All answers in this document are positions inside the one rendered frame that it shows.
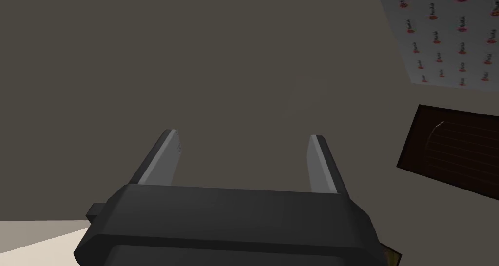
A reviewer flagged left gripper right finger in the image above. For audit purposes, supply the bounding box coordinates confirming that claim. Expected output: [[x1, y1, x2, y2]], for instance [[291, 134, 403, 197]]
[[306, 134, 350, 196]]

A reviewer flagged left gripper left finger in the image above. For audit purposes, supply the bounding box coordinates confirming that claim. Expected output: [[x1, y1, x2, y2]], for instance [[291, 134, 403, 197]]
[[128, 129, 181, 187]]

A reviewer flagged white red-patterned wall hanging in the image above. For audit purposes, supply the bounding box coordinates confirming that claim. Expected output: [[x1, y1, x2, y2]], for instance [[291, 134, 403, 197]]
[[374, 0, 499, 92]]

